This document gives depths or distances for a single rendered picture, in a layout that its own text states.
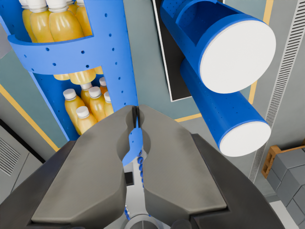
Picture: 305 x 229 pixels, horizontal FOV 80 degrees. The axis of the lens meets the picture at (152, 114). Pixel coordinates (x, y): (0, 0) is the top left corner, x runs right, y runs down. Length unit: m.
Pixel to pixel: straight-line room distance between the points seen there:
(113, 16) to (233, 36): 0.41
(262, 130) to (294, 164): 2.36
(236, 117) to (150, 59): 1.03
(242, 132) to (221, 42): 0.52
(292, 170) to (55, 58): 3.27
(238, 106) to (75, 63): 0.88
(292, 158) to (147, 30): 2.80
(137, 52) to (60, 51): 1.35
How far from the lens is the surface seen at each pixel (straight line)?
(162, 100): 2.06
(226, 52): 0.72
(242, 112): 1.07
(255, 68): 0.82
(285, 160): 3.44
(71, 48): 0.43
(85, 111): 0.66
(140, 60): 1.78
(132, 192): 1.56
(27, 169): 2.56
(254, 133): 1.10
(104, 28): 0.44
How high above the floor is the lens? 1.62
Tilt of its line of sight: 49 degrees down
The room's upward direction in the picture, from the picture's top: 168 degrees clockwise
